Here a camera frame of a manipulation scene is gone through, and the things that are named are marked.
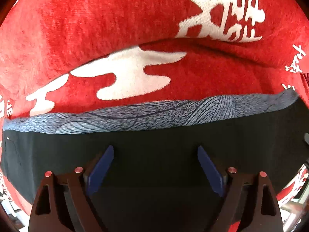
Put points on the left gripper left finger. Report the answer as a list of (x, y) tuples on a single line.
[(62, 202)]

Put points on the black pants grey patterned waistband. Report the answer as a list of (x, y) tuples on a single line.
[(155, 181)]

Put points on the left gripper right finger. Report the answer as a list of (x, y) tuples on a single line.
[(248, 201)]

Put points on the red folded blanket white characters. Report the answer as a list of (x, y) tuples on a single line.
[(247, 105)]

